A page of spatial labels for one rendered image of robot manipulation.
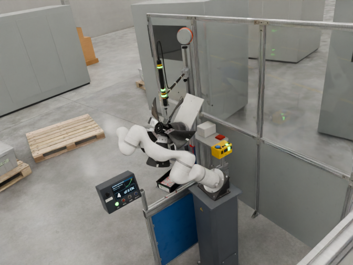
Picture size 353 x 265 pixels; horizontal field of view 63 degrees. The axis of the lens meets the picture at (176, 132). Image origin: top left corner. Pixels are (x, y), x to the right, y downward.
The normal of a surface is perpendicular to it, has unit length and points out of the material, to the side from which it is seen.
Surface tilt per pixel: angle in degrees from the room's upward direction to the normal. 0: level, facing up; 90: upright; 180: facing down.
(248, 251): 0
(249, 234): 0
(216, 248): 90
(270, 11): 90
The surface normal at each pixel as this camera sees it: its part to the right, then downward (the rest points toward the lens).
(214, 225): -0.22, 0.50
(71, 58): 0.73, 0.25
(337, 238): -0.11, -0.87
